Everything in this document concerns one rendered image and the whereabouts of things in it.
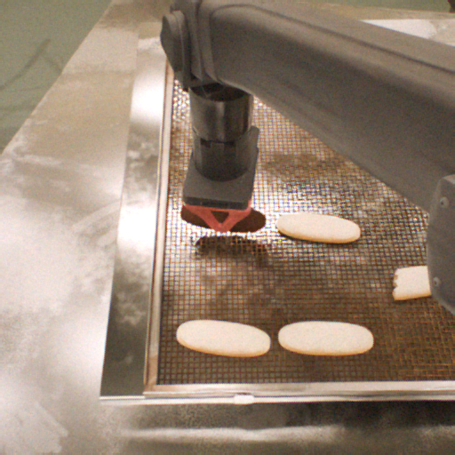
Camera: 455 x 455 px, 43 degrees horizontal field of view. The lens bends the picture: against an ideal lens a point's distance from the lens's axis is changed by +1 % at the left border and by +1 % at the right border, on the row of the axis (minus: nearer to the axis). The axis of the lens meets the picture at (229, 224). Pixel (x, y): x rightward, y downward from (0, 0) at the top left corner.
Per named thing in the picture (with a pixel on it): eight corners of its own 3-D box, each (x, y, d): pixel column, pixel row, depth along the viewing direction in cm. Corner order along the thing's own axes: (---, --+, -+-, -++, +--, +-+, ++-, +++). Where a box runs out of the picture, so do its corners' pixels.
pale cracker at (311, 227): (275, 236, 69) (275, 232, 68) (277, 211, 71) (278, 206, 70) (359, 247, 68) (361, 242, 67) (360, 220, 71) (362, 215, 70)
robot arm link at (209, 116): (199, 99, 47) (265, 83, 48) (174, 47, 51) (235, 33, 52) (203, 156, 53) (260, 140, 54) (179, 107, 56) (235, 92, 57)
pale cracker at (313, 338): (278, 355, 61) (279, 351, 60) (277, 322, 63) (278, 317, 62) (374, 357, 61) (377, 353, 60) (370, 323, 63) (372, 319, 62)
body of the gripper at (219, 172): (182, 207, 57) (176, 156, 51) (199, 132, 63) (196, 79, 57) (247, 214, 57) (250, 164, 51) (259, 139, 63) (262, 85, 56)
